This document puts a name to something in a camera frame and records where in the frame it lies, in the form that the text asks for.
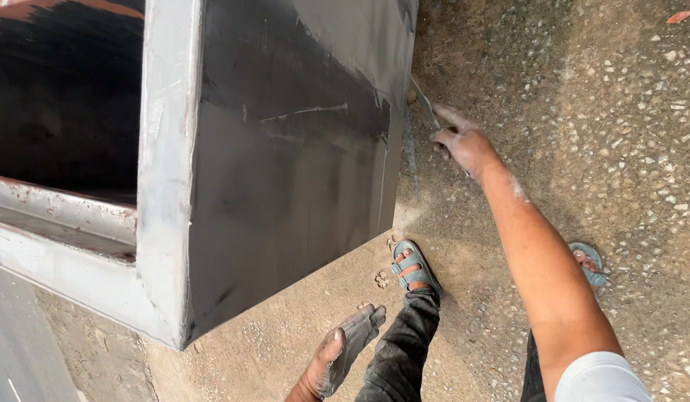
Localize person's left hand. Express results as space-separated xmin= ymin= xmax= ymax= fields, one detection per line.
xmin=308 ymin=304 xmax=387 ymax=400

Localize person's right hand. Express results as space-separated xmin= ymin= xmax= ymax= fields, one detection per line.
xmin=431 ymin=103 xmax=501 ymax=183

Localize metal putty knife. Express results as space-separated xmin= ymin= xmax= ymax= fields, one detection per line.
xmin=409 ymin=75 xmax=442 ymax=130

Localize dark stained trousers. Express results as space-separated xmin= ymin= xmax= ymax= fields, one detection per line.
xmin=354 ymin=287 xmax=548 ymax=402

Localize large grey metal box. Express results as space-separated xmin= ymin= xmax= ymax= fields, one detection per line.
xmin=0 ymin=0 xmax=419 ymax=351

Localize white shirt sleeve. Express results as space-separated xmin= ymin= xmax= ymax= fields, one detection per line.
xmin=554 ymin=351 xmax=653 ymax=402

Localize grey-blue strap sandal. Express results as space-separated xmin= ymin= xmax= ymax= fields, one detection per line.
xmin=391 ymin=240 xmax=443 ymax=298
xmin=568 ymin=242 xmax=607 ymax=288

